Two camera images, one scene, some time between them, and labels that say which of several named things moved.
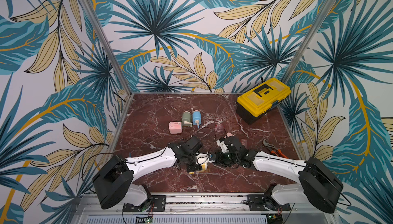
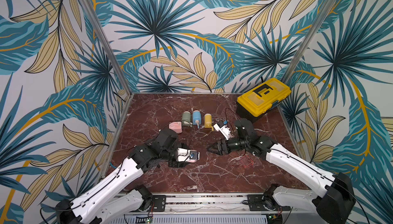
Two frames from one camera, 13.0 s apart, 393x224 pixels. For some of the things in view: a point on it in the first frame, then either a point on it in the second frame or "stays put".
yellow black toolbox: x=258 y=101 stays put
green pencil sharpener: x=186 y=119 stays put
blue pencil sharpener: x=196 y=118 stays put
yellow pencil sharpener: x=204 y=166 -> x=208 y=121
